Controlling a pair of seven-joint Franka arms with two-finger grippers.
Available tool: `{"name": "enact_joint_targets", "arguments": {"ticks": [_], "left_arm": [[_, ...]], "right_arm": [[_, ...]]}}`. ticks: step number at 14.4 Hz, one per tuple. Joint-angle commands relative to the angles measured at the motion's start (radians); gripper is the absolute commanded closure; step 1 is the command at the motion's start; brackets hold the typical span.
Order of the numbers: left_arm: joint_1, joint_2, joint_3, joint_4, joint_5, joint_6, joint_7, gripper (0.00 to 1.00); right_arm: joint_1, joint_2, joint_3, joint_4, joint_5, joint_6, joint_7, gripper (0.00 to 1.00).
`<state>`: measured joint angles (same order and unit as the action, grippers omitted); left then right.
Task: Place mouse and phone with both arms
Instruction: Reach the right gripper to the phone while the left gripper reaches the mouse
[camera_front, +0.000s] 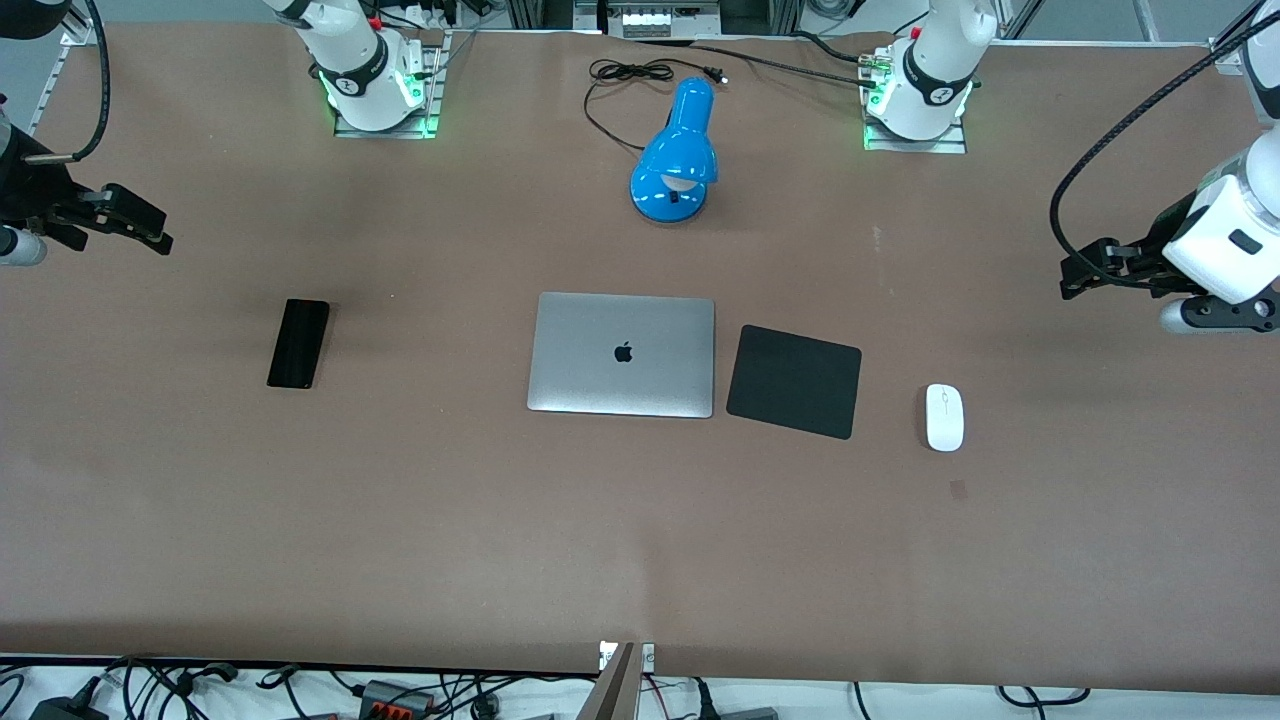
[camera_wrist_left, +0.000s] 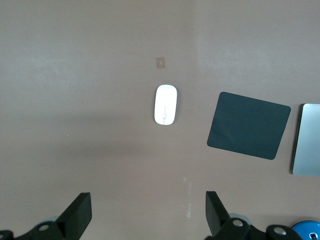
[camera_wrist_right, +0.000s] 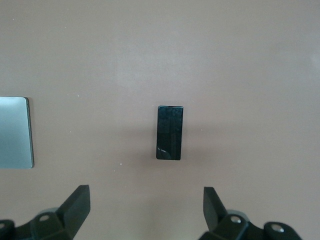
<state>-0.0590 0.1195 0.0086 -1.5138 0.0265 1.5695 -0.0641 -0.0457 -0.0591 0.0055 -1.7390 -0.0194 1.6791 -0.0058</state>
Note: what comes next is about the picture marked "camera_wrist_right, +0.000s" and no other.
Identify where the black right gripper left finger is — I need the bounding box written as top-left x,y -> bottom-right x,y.
0,184 -> 91,240

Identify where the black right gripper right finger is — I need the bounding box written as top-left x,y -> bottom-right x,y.
201,186 -> 300,240

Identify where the black smartphone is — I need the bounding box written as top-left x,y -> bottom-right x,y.
155,105 -> 185,161

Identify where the silver laptop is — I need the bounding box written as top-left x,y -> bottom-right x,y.
0,96 -> 35,170

